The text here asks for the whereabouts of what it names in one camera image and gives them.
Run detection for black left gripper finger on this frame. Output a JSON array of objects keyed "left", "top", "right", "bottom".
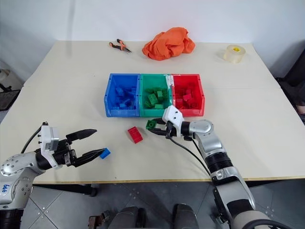
[
  {"left": 72, "top": 147, "right": 107, "bottom": 167},
  {"left": 65, "top": 128, "right": 98, "bottom": 144}
]

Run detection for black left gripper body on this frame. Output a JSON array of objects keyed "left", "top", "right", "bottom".
[{"left": 52, "top": 139, "right": 80, "bottom": 167}]

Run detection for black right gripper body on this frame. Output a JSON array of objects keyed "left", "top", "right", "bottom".
[{"left": 163, "top": 121, "right": 179, "bottom": 139}]

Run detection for small blue toy block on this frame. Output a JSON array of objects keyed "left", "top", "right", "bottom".
[{"left": 99, "top": 147, "right": 112, "bottom": 160}]

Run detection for large green toy block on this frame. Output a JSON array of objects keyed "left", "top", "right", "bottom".
[{"left": 147, "top": 93, "right": 159, "bottom": 105}]

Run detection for long red toy block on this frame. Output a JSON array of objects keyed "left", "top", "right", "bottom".
[{"left": 127, "top": 126, "right": 144, "bottom": 145}]

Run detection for green plastic bin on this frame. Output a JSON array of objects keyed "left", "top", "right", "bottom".
[{"left": 139, "top": 73, "right": 174, "bottom": 118}]

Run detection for red plastic bin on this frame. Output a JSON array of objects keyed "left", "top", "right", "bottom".
[{"left": 170, "top": 73, "right": 205, "bottom": 117}]

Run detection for blue plastic bin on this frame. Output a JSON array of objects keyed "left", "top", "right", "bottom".
[{"left": 103, "top": 73, "right": 141, "bottom": 118}]

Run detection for dark rounded shape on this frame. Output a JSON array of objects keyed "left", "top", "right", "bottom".
[
  {"left": 172, "top": 203, "right": 200, "bottom": 229},
  {"left": 116, "top": 206, "right": 146, "bottom": 229}
]

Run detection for crumpled orange cloth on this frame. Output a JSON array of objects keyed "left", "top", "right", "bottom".
[{"left": 142, "top": 27, "right": 196, "bottom": 62}]

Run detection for black mesh basket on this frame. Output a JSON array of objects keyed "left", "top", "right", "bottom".
[{"left": 0, "top": 89, "right": 21, "bottom": 112}]

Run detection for clear tape roll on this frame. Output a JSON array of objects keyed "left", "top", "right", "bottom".
[{"left": 223, "top": 44, "right": 246, "bottom": 64}]

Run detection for black chair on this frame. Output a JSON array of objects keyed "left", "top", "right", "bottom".
[{"left": 274, "top": 40, "right": 305, "bottom": 125}]

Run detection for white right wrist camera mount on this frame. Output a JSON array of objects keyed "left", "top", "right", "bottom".
[{"left": 162, "top": 105, "right": 185, "bottom": 138}]

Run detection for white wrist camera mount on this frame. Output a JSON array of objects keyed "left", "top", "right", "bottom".
[
  {"left": 39, "top": 122, "right": 63, "bottom": 170},
  {"left": 162, "top": 105, "right": 185, "bottom": 138}
]

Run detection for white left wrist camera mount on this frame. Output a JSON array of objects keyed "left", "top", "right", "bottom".
[{"left": 39, "top": 122, "right": 63, "bottom": 170}]

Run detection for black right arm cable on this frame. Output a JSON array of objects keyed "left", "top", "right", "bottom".
[{"left": 165, "top": 135, "right": 213, "bottom": 178}]

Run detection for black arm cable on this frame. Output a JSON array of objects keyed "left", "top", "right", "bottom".
[
  {"left": 20, "top": 125, "right": 44, "bottom": 155},
  {"left": 165, "top": 135, "right": 213, "bottom": 178}
]

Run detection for black table frame bar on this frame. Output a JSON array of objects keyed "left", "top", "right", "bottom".
[{"left": 32, "top": 183, "right": 99, "bottom": 198}]

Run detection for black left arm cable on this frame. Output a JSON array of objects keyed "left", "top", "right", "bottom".
[{"left": 20, "top": 125, "right": 44, "bottom": 155}]

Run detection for brown metal bracket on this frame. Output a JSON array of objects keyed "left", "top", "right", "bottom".
[{"left": 88, "top": 209, "right": 116, "bottom": 229}]

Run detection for orange-handled pliers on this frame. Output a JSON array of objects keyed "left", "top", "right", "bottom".
[{"left": 109, "top": 38, "right": 133, "bottom": 54}]

